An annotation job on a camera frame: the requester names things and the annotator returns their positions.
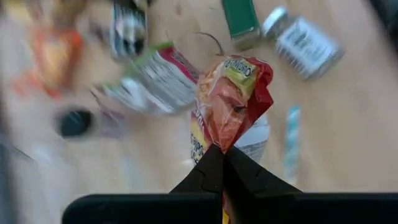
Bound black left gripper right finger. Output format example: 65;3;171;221
223;145;302;194

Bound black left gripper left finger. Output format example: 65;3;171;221
169;144;225;194

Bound silver spoon teal handle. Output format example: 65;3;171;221
281;104;302;184

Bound yellow chicken ramen packet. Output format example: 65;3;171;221
9;0;85;100

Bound white label seasoning jar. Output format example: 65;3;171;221
261;6;346;81

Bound green shrimp ramen packet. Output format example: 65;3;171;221
99;40;201;118

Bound red beef ramen packet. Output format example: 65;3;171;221
189;54;275;224

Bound purple bottle black lid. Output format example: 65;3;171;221
52;104;131;142

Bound clear plastic organizer bin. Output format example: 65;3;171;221
0;0;225;195

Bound black gold label jar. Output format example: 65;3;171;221
107;0;150;62

